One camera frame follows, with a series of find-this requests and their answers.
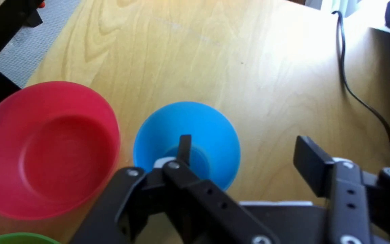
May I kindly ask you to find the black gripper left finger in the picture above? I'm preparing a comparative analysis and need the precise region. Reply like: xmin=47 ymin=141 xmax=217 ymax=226
xmin=68 ymin=134 xmax=282 ymax=244

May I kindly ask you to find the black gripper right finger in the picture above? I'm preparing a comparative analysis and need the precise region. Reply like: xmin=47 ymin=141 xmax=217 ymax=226
xmin=293 ymin=134 xmax=390 ymax=244

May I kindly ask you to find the blue plastic cup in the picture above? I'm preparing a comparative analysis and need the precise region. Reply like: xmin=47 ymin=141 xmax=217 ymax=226
xmin=133 ymin=100 xmax=242 ymax=192

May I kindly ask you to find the pink plastic bowl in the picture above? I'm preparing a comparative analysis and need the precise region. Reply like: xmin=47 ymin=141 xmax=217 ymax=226
xmin=0 ymin=80 xmax=122 ymax=221

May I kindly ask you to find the green plastic bowl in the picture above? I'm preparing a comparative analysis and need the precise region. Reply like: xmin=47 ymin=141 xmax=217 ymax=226
xmin=0 ymin=231 xmax=61 ymax=244

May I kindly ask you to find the thin black cable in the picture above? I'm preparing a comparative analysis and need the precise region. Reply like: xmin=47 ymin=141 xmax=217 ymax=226
xmin=330 ymin=8 xmax=390 ymax=168

